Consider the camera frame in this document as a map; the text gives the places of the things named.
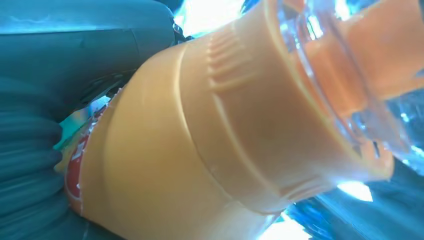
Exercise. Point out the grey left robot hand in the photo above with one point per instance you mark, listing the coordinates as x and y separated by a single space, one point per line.
66 53

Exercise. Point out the orange Tide detergent bottle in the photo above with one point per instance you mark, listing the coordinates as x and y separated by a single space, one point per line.
198 132

